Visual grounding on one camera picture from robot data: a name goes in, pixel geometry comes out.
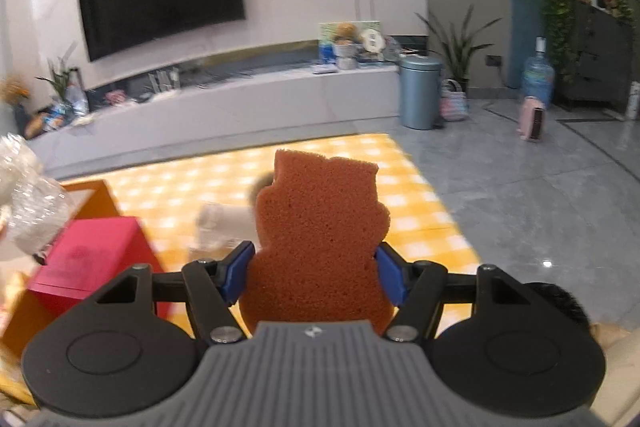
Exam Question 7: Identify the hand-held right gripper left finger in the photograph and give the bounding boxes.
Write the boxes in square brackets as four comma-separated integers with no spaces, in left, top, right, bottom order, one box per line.
[95,241,257,345]

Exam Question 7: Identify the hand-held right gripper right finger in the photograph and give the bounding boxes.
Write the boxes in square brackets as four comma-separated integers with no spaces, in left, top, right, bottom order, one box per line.
[376,243,532,344]

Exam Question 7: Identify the orange bear-shaped sponge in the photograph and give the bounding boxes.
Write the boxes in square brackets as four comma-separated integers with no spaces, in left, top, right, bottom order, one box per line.
[239,148,397,339]

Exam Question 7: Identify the orange cardboard box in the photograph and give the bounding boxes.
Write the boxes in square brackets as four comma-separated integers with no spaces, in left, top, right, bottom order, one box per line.
[0,179,123,360]

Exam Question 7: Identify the clear crinkly plastic bag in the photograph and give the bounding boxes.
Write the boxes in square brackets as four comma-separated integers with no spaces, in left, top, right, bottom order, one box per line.
[0,132,76,265]

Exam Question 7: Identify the yellow checkered mat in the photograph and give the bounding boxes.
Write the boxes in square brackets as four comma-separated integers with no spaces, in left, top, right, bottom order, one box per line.
[0,133,480,408]

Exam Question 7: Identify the red box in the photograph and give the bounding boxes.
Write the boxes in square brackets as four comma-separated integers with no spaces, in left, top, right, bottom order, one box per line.
[27,216,168,320]

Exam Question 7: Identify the black furry item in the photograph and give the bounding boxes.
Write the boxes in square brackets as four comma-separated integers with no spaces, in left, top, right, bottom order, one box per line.
[525,282,592,328]

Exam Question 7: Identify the white long tv cabinet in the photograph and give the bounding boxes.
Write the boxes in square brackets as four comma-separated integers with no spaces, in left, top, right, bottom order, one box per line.
[25,57,403,180]

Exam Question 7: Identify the small pastel handbag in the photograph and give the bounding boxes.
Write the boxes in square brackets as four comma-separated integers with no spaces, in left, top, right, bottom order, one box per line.
[440,79,470,122]

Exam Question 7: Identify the blue-grey trash can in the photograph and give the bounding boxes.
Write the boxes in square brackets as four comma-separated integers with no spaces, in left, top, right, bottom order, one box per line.
[398,54,445,131]

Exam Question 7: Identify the clear acrylic holder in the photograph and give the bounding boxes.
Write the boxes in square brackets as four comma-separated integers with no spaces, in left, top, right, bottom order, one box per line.
[149,68,182,94]

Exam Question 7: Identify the pink space heater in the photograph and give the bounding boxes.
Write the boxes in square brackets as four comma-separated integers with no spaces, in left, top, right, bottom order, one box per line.
[517,96,547,142]

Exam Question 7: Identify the white planter pot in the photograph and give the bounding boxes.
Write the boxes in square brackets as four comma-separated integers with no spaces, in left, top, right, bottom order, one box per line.
[334,44,358,70]

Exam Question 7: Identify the white round sign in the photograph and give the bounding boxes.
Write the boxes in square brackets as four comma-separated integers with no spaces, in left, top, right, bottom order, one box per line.
[361,29,386,55]

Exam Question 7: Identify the clear plastic bottle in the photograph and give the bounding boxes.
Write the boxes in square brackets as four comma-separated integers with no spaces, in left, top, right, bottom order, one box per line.
[65,82,90,118]

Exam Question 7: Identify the tall-leaf potted plant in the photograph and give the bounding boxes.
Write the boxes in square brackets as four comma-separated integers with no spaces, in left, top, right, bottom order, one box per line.
[415,4,503,92]

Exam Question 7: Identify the pile of snack packets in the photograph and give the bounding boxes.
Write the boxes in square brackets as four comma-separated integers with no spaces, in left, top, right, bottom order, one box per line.
[25,104,76,138]

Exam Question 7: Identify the blue water jug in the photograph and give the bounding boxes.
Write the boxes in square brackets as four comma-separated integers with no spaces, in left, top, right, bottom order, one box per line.
[521,37,556,108]

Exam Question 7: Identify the beige cushion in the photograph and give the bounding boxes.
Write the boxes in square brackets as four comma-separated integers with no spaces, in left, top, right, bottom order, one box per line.
[592,322,640,427]

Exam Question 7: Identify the green picture board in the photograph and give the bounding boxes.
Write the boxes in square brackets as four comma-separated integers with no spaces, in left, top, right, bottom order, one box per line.
[319,21,386,58]

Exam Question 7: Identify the small green potted plant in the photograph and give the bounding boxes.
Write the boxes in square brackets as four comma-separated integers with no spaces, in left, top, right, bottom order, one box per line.
[35,44,83,108]

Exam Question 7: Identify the dark vase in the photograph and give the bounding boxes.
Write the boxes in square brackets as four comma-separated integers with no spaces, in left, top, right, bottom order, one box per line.
[14,103,31,138]

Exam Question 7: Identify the orange flower bunch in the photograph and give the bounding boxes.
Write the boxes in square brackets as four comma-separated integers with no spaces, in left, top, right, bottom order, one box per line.
[0,74,32,108]

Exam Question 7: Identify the dark drawer cabinet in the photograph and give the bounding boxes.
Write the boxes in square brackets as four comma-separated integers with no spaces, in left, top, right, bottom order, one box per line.
[557,2,640,110]

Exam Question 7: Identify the green trailing plant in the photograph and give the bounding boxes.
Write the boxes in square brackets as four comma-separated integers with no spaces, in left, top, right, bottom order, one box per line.
[520,0,591,82]

